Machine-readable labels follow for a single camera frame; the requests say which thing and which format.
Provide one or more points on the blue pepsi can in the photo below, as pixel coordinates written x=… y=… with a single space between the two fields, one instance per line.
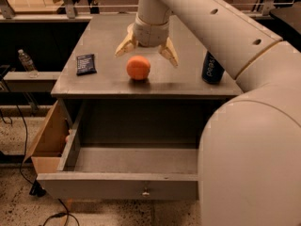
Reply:
x=212 y=71

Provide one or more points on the metal drawer knob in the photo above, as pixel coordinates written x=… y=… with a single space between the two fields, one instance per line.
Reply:
x=145 y=192

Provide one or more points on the grey metal side shelf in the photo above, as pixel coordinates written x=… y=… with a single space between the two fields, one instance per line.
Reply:
x=22 y=82

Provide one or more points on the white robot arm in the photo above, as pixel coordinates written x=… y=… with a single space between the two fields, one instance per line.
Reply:
x=249 y=160

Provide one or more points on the clear plastic water bottle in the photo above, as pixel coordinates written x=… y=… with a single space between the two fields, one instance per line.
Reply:
x=28 y=64

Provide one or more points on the open grey top drawer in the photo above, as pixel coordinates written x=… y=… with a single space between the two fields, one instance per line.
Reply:
x=113 y=151

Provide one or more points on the dark blue snack packet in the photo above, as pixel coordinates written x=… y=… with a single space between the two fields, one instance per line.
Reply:
x=85 y=64

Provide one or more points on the orange fruit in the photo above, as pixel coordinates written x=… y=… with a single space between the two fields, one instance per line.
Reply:
x=138 y=68

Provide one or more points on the grey wooden cabinet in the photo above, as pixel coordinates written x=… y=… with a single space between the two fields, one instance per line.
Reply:
x=165 y=85

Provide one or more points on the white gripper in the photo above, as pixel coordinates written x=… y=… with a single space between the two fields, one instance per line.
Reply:
x=150 y=34

